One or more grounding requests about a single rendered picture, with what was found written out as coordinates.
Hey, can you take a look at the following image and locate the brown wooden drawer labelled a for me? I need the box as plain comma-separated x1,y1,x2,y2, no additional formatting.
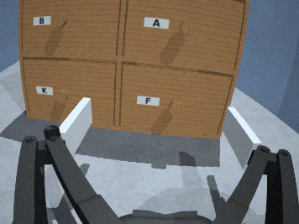
124,0,244,70

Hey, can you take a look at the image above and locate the brown wooden drawer labelled f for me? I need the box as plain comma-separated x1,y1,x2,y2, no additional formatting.
120,61,232,135

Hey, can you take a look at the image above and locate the brown wooden drawer marked k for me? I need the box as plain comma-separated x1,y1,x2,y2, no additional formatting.
24,57,117,126

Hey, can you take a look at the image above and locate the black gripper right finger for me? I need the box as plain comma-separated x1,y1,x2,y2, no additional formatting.
212,107,299,224

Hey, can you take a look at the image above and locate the wooden drawer labelled b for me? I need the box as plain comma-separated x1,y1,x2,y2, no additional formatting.
23,0,121,56

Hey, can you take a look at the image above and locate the brown wooden chest of drawers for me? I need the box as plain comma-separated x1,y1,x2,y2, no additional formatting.
18,0,250,139

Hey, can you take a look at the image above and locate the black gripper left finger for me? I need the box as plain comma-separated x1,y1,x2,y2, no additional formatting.
12,98,123,224

